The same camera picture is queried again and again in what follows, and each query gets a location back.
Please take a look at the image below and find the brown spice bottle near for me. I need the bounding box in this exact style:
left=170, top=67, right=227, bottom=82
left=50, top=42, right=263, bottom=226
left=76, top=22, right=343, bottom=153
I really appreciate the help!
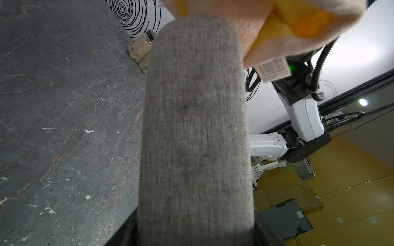
left=128, top=29, right=156, bottom=63

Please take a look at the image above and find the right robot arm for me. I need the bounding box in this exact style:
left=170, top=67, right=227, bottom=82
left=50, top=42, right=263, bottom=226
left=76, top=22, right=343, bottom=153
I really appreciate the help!
left=249, top=51, right=331, bottom=163

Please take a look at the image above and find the grey oval eyeglass case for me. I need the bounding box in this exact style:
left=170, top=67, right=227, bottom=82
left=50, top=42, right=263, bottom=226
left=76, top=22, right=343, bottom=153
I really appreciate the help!
left=137, top=15, right=254, bottom=246

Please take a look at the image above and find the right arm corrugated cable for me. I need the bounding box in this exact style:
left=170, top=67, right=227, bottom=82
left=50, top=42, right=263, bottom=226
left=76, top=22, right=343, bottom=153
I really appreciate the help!
left=309, top=35, right=341, bottom=102

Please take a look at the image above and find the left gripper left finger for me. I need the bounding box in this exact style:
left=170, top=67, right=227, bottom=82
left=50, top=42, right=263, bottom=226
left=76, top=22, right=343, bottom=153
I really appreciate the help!
left=104, top=208, right=138, bottom=246

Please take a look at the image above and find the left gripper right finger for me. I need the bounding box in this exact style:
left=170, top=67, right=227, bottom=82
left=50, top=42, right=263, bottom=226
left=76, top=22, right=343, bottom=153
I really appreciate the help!
left=253, top=209, right=286, bottom=246

